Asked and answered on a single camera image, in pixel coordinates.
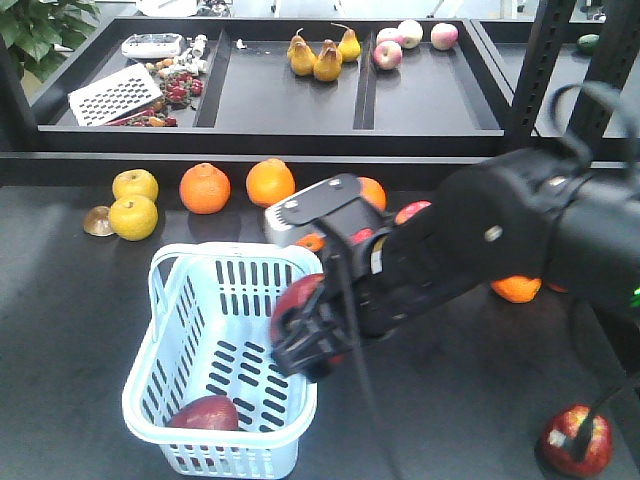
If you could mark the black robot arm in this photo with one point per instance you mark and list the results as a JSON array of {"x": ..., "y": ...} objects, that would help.
[{"x": 527, "y": 212}]

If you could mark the cherry tomato bunch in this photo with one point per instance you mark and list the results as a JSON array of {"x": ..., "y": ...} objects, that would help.
[{"x": 179, "y": 84}]

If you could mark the pink peach apple three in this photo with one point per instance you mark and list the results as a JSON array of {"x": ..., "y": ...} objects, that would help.
[{"x": 444, "y": 36}]

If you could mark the orange at basket edge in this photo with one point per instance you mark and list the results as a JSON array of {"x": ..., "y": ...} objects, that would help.
[{"x": 269, "y": 181}]

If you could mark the white controller device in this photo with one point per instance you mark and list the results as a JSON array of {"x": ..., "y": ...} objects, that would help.
[{"x": 152, "y": 46}]

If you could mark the brown half fruit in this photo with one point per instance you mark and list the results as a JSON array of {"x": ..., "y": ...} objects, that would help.
[{"x": 96, "y": 222}]

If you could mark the green potted plant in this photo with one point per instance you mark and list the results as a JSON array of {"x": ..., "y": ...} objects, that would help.
[{"x": 37, "y": 32}]

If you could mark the pink peach apple one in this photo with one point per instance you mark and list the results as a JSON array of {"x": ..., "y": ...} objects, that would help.
[{"x": 387, "y": 55}]

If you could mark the brown pear three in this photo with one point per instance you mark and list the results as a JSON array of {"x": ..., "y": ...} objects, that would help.
[{"x": 294, "y": 41}]

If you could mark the yellow apple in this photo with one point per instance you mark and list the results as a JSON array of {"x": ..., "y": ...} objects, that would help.
[
  {"x": 133, "y": 217},
  {"x": 135, "y": 182}
]

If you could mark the black wooden display stand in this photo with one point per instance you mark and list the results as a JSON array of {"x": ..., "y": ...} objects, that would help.
[{"x": 466, "y": 389}]

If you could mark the brown pear one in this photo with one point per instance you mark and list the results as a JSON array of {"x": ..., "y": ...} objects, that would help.
[{"x": 303, "y": 61}]

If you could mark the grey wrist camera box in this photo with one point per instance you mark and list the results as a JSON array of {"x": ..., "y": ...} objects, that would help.
[{"x": 336, "y": 201}]

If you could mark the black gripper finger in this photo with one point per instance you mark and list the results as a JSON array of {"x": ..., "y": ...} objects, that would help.
[
  {"x": 313, "y": 359},
  {"x": 305, "y": 325}
]

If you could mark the yellow apple back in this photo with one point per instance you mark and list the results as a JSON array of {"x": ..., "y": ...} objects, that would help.
[{"x": 135, "y": 182}]

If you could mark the navel orange with knob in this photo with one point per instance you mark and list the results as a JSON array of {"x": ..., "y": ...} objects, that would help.
[{"x": 204, "y": 189}]

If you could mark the pink peach apple two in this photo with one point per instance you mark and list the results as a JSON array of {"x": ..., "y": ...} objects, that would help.
[{"x": 389, "y": 34}]

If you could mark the dark red apple edge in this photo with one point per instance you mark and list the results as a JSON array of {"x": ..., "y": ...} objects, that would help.
[{"x": 577, "y": 443}]

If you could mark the pink red apple left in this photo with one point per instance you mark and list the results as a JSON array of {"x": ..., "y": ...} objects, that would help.
[{"x": 361, "y": 235}]

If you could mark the white small parts pile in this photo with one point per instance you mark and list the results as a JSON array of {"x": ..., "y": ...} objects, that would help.
[{"x": 192, "y": 60}]

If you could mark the dark red apple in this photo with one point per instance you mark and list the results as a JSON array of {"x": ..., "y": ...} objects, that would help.
[
  {"x": 212, "y": 412},
  {"x": 295, "y": 300}
]

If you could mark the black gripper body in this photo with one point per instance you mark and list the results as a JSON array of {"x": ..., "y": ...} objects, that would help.
[{"x": 370, "y": 289}]

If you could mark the checkerboard calibration board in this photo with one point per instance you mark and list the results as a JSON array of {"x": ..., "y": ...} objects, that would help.
[{"x": 113, "y": 96}]

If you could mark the small orange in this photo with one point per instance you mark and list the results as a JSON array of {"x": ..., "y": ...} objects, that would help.
[
  {"x": 312, "y": 242},
  {"x": 517, "y": 289}
]

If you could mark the pink red apple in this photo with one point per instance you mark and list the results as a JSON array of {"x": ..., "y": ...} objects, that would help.
[
  {"x": 361, "y": 235},
  {"x": 409, "y": 210}
]

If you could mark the small orange far left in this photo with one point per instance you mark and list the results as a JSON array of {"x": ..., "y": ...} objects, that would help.
[{"x": 312, "y": 242}]

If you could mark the pink red apple right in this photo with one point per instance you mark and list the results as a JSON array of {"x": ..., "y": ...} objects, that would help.
[{"x": 409, "y": 210}]

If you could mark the brown pear four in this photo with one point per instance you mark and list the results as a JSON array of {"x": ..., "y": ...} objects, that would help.
[{"x": 349, "y": 45}]

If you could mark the green avocado one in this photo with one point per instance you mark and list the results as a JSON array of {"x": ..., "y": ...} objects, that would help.
[{"x": 586, "y": 44}]

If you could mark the brown pear two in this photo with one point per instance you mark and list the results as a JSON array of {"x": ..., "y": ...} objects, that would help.
[{"x": 328, "y": 65}]

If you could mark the yellow apple front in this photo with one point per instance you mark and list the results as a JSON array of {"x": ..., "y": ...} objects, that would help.
[{"x": 133, "y": 217}]

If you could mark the large orange back left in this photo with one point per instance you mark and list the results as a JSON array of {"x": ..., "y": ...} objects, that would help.
[{"x": 373, "y": 192}]

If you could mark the light blue plastic basket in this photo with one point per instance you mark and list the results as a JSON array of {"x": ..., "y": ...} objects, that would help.
[{"x": 209, "y": 334}]

